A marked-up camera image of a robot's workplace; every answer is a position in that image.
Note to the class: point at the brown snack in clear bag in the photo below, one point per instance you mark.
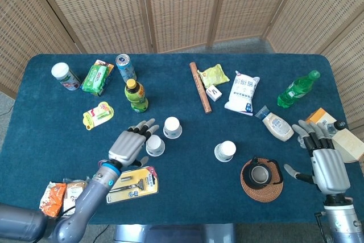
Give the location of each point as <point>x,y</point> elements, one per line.
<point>72,194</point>

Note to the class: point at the yellow razor blister pack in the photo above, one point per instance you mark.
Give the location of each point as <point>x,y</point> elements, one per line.
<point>142,183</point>

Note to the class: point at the woven bamboo folding screen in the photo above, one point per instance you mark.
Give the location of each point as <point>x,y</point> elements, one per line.
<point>182,6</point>

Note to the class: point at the yellow-green snack pouch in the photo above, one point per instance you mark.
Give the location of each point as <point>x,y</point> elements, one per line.
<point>214,75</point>

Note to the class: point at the green wet wipes pack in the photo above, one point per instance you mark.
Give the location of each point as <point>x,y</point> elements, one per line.
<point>96,79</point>

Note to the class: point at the small white box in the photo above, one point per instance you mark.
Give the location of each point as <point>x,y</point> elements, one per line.
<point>214,92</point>

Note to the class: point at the light blue drink can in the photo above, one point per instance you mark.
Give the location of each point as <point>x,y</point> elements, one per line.
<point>126,68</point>

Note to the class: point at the lip balm blister pack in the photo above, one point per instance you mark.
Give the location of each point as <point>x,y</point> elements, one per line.
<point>98,115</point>

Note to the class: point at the cream squeeze sauce bottle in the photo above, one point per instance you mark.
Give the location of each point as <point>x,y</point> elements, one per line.
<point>277,126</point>

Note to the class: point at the green plastic soda bottle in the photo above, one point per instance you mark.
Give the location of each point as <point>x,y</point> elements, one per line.
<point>295,89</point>

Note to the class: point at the clear bottle with black cap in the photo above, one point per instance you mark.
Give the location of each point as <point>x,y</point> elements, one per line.
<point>339,125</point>

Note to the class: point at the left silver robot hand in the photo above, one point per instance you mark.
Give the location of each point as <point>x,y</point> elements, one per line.
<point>128,146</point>

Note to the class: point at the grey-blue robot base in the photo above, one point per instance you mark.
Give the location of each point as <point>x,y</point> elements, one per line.
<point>170,234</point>

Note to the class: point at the white bag with blue print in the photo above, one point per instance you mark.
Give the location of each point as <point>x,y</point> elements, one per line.
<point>241,92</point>

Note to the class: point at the green tea bottle yellow cap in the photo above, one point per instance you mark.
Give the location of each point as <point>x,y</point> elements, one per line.
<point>136,96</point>

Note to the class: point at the white-lidded printed canister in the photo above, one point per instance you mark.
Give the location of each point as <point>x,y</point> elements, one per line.
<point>65,77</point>

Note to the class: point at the brown wooden rod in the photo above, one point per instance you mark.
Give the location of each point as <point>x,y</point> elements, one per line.
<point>200,88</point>

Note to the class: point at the orange snack bag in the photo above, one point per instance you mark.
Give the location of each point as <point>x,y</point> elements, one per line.
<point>52,197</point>

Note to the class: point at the white paper cup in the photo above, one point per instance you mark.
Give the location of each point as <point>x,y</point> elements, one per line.
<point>172,126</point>
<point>155,145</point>
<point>226,150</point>

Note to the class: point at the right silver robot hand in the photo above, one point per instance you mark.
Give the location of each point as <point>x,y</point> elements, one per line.
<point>330,169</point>

